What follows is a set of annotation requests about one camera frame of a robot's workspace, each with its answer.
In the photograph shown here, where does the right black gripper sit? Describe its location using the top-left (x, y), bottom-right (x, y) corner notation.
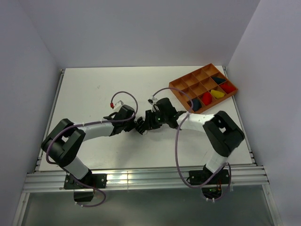
top-left (142, 109), bottom-right (168, 130)

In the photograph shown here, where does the black white striped sock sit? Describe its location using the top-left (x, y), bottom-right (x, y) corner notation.
top-left (135, 117), bottom-right (148, 135)

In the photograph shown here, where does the navy patterned sock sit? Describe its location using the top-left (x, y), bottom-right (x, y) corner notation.
top-left (192, 98), bottom-right (202, 112)

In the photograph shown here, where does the red Christmas sock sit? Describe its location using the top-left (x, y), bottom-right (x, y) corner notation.
top-left (202, 92), bottom-right (213, 105)

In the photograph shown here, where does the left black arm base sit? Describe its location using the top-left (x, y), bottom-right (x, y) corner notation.
top-left (63, 174), bottom-right (107, 207)

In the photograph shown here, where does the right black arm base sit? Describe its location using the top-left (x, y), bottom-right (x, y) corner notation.
top-left (186, 169), bottom-right (230, 186)

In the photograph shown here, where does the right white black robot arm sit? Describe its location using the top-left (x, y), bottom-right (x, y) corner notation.
top-left (137, 97), bottom-right (245, 184)

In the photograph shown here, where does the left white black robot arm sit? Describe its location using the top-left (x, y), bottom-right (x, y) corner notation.
top-left (41, 105), bottom-right (135, 188)

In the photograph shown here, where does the yellow rolled sock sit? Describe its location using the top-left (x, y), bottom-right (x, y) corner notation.
top-left (210, 89), bottom-right (225, 99)

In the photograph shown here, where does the dark green rolled sock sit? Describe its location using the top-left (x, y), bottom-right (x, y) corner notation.
top-left (211, 77), bottom-right (227, 84)

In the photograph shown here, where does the red rolled sock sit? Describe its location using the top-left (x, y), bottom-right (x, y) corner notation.
top-left (220, 83), bottom-right (236, 94)

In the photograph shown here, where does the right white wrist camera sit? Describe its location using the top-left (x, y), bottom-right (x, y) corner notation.
top-left (148, 96), bottom-right (158, 106)

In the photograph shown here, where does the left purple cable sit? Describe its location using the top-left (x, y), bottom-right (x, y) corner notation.
top-left (46, 91), bottom-right (139, 208)

